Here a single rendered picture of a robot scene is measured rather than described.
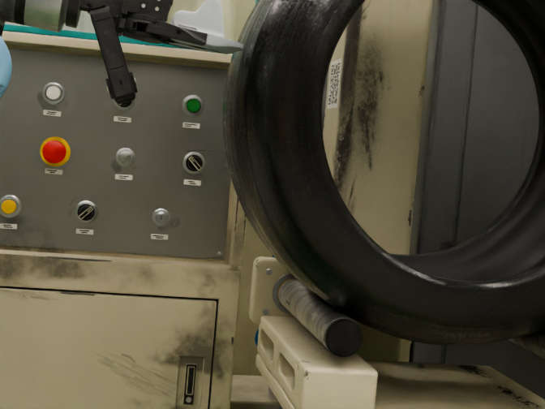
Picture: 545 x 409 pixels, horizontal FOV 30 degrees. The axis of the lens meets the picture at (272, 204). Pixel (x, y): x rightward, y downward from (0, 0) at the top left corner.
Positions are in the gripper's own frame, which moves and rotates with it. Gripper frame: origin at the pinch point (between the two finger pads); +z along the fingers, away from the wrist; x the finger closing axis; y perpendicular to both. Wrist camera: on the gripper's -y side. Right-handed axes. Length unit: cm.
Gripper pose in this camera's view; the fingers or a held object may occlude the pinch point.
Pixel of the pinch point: (232, 50)
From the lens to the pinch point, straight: 125.1
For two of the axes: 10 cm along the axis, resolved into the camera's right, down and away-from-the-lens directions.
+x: -1.6, -0.6, 9.9
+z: 9.7, 2.0, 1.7
